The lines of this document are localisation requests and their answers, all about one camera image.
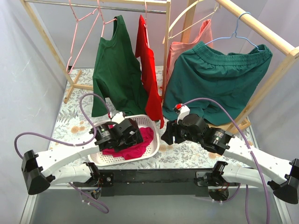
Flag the magenta t shirt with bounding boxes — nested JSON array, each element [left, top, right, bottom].
[[102, 127, 154, 160]]

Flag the pink wire hanger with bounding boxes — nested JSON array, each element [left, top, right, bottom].
[[66, 0, 101, 74]]

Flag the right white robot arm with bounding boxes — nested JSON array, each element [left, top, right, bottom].
[[161, 114, 299, 204]]

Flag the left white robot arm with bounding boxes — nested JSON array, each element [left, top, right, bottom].
[[21, 118, 143, 195]]

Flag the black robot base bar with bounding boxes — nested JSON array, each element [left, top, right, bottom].
[[74, 168, 238, 201]]

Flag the red t shirt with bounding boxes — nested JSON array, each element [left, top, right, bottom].
[[135, 15, 164, 128]]

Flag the dark green t shirt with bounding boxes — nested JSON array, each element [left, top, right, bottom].
[[92, 15, 148, 117]]

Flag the cream wooden hanger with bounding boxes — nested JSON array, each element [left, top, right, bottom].
[[162, 0, 221, 44]]

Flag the pink hanger under red shirt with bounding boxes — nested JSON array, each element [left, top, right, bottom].
[[144, 0, 150, 49]]

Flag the pink hanger under green shirt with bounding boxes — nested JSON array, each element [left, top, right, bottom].
[[97, 0, 117, 37]]

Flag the white perforated plastic basket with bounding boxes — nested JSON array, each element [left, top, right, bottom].
[[88, 115, 160, 167]]

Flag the floral table cloth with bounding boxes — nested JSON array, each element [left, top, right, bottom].
[[52, 68, 255, 169]]

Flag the teal green shorts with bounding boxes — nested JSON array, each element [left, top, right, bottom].
[[163, 42, 272, 126]]

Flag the salmon pink garment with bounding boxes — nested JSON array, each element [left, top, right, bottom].
[[162, 19, 213, 91]]

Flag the right wooden clothes rack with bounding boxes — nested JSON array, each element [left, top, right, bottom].
[[193, 0, 299, 123]]

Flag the wooden clothes rack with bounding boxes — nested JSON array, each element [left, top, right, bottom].
[[21, 0, 171, 102], [193, 0, 299, 123]]

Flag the left wooden clothes rack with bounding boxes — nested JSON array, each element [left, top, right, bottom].
[[21, 0, 171, 102]]

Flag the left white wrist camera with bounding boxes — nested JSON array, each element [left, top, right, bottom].
[[108, 112, 125, 125]]

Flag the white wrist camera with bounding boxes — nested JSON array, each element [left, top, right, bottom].
[[173, 104, 190, 124], [108, 112, 125, 125]]

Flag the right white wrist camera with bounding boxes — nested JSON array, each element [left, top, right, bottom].
[[173, 104, 190, 124]]

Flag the blue wire hanger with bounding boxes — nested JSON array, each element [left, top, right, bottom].
[[204, 12, 266, 52]]

